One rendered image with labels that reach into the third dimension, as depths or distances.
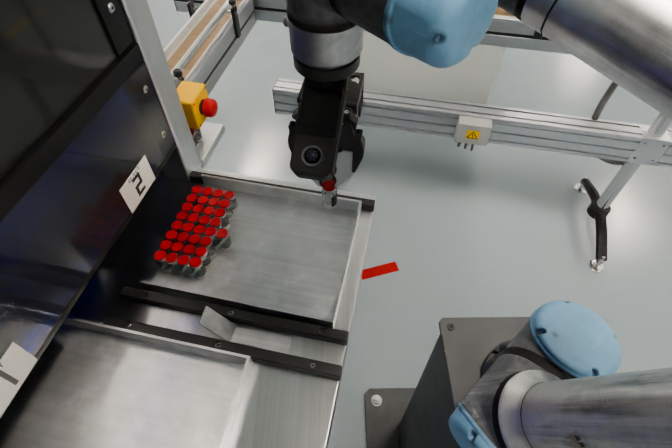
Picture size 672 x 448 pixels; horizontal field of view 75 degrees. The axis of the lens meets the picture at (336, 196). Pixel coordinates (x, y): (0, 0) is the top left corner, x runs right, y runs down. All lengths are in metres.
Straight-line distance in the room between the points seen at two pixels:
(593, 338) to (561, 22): 0.43
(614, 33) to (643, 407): 0.29
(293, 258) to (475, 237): 1.30
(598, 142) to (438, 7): 1.56
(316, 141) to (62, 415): 0.57
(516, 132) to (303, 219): 1.08
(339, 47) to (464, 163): 1.91
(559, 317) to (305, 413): 0.39
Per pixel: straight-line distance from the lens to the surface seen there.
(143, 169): 0.84
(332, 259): 0.83
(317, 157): 0.45
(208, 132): 1.11
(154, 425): 0.77
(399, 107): 1.70
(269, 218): 0.89
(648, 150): 1.92
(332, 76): 0.46
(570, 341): 0.68
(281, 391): 0.74
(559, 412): 0.53
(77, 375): 0.84
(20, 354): 0.72
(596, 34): 0.41
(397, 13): 0.34
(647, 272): 2.24
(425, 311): 1.79
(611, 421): 0.48
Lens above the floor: 1.58
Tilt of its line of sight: 50 degrees down
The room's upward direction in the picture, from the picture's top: straight up
